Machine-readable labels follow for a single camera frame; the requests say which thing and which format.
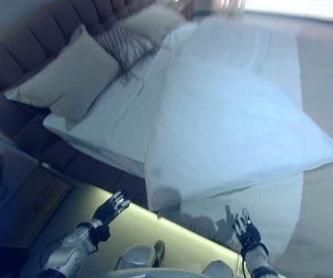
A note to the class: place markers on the white fitted sheet mattress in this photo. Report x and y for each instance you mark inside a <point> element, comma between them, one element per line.
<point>117,116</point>

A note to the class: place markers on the white duvet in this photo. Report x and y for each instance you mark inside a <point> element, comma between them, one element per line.
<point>227,116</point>

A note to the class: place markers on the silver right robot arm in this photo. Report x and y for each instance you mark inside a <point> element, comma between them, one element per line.
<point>260,262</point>

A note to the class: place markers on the grey fringed cushion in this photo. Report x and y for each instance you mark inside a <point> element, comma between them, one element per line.
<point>125,49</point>

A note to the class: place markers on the tufted upholstered headboard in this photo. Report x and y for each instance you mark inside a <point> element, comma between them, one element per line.
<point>18,52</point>

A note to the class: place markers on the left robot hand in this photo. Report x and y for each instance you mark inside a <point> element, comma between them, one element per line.
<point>109,210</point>

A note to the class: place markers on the silver right robot leg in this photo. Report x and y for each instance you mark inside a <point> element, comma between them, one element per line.
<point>221,269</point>

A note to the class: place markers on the brown upholstered bed frame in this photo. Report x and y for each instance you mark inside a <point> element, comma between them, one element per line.
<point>76,159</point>

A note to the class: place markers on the beige bed runner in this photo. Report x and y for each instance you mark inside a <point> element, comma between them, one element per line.
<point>325,101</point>

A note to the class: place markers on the sheer window curtain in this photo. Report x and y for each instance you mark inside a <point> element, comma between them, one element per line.
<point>228,5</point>

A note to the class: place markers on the large beige pillow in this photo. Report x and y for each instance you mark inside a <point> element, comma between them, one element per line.
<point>70,78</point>
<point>151,23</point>

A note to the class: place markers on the wooden nightstand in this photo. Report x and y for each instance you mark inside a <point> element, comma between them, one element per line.
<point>196,7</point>
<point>18,197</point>

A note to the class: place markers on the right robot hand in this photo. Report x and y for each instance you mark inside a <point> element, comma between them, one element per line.
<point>248,234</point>

